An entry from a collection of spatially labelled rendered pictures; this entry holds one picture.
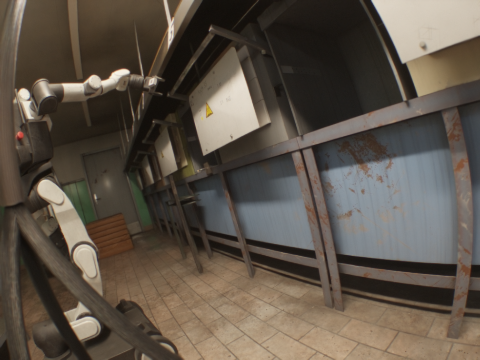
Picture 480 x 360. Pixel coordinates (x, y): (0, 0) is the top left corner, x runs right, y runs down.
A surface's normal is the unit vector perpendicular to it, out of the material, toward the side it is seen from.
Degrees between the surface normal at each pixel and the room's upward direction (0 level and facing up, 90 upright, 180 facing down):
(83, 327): 90
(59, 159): 90
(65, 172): 90
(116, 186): 90
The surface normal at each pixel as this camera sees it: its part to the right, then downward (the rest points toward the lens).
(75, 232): 0.63, -0.14
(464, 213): -0.82, 0.25
